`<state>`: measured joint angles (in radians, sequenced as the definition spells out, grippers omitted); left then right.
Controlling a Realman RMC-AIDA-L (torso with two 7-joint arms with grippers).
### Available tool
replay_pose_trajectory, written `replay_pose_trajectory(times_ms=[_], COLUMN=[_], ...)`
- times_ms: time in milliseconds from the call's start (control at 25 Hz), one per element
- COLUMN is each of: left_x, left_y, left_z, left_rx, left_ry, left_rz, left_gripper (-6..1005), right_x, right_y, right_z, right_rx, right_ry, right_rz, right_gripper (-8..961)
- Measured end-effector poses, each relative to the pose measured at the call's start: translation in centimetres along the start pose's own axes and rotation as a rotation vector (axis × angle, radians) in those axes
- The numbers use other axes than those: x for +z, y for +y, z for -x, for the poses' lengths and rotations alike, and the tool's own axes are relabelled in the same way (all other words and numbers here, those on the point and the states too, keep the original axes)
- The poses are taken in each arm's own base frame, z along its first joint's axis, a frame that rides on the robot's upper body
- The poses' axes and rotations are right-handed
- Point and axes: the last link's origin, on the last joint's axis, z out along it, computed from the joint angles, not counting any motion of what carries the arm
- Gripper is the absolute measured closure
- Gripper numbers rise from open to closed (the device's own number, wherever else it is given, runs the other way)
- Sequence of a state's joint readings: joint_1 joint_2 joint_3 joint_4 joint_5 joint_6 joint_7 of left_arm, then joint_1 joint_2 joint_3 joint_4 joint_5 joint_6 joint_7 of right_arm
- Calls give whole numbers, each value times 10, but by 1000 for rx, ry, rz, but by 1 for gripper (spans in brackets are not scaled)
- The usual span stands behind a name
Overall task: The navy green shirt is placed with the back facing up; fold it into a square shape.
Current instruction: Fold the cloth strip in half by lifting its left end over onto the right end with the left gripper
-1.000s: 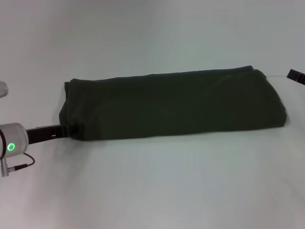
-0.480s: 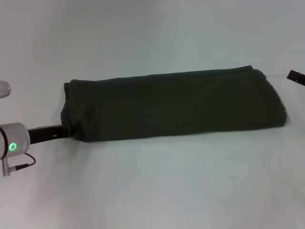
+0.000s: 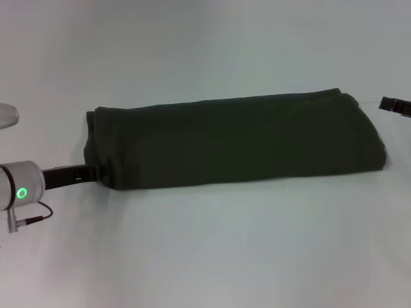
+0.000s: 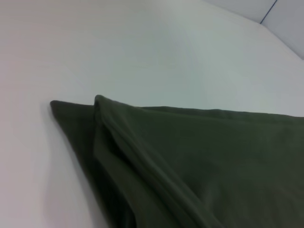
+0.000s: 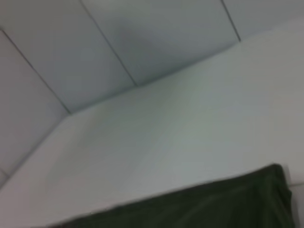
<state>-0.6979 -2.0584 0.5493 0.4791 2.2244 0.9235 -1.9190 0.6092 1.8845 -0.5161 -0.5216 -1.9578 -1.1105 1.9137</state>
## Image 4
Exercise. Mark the dark green shirt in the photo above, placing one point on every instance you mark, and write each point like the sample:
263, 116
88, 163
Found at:
190, 166

